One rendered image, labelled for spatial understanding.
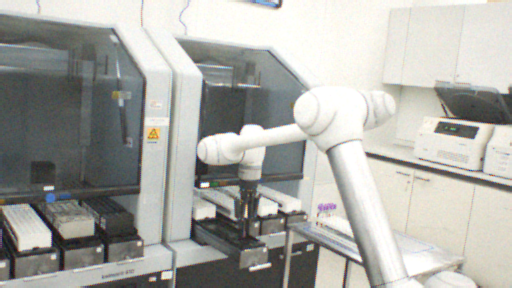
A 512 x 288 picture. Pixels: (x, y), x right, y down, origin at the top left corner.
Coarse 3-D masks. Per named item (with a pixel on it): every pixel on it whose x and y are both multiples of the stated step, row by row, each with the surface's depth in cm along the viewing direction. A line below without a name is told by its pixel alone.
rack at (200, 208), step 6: (198, 198) 212; (192, 204) 201; (198, 204) 202; (204, 204) 204; (210, 204) 205; (192, 210) 198; (198, 210) 196; (204, 210) 198; (210, 210) 200; (192, 216) 199; (198, 216) 197; (204, 216) 199; (210, 216) 201
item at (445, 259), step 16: (288, 224) 200; (304, 224) 203; (288, 240) 199; (320, 240) 184; (400, 240) 193; (416, 240) 195; (288, 256) 201; (352, 256) 170; (416, 256) 176; (432, 256) 177; (448, 256) 179; (288, 272) 202; (416, 272) 160; (432, 272) 165; (464, 272) 173
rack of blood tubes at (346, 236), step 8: (312, 216) 195; (312, 224) 195; (328, 224) 188; (336, 224) 187; (344, 224) 188; (320, 232) 192; (328, 232) 188; (336, 232) 189; (344, 232) 181; (336, 240) 184; (344, 240) 181; (352, 240) 186; (352, 248) 177
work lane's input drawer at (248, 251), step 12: (216, 216) 203; (192, 228) 195; (204, 228) 190; (216, 228) 192; (228, 228) 193; (204, 240) 188; (216, 240) 181; (228, 240) 176; (240, 240) 180; (252, 240) 175; (228, 252) 174; (240, 252) 168; (252, 252) 172; (264, 252) 176; (240, 264) 169; (252, 264) 173; (264, 264) 171
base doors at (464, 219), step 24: (384, 168) 399; (408, 168) 380; (384, 192) 399; (408, 192) 380; (432, 192) 363; (456, 192) 347; (480, 192) 332; (504, 192) 319; (408, 216) 381; (432, 216) 363; (456, 216) 347; (480, 216) 333; (504, 216) 319; (432, 240) 363; (456, 240) 347; (480, 240) 333; (504, 240) 319; (480, 264) 333; (504, 264) 319
